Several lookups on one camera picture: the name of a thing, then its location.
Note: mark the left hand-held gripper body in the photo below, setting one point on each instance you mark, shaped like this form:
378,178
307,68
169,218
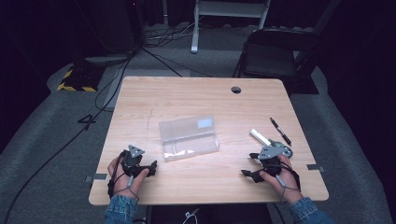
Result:
134,161

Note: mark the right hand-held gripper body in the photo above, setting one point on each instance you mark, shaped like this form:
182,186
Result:
271,154

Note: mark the black folding chair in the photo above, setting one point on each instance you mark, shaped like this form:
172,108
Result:
271,59

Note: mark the black yellow striped base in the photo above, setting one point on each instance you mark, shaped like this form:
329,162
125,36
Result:
79,81

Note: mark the white cylindrical stick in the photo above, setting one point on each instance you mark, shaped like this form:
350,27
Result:
260,137

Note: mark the white plug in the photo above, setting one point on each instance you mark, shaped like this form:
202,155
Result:
190,214

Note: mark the grey tape piece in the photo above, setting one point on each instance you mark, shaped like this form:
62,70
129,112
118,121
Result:
315,168
97,177

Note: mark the person's left hand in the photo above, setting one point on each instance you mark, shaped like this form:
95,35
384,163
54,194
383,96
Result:
124,185

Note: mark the grey green correction tape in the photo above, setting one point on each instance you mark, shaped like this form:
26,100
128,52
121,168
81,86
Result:
288,151

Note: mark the black pen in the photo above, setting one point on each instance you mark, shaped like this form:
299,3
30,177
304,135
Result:
280,131

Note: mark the clear plastic pencil case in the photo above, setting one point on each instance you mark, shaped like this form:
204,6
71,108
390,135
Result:
188,138

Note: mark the person's right hand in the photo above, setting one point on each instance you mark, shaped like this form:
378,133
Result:
289,183

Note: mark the white metal desk frame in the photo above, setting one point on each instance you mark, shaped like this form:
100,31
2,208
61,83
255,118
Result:
229,9

